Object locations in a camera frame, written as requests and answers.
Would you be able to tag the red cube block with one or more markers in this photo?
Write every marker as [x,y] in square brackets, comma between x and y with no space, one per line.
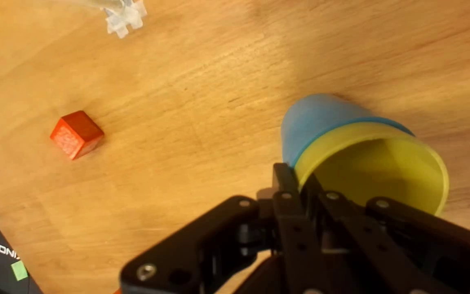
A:
[75,134]

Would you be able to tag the yellow plastic cup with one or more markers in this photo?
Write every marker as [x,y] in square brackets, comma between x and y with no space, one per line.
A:
[387,168]

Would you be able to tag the blue plastic cup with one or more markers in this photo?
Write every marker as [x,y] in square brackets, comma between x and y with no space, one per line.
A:
[317,122]

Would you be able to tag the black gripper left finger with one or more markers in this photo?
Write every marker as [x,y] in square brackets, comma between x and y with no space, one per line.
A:
[284,217]

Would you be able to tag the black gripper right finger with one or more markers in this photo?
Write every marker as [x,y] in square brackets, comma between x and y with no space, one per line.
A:
[387,245]

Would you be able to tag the clear crumpled tape piece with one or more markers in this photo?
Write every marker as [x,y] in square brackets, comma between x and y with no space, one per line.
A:
[122,16]

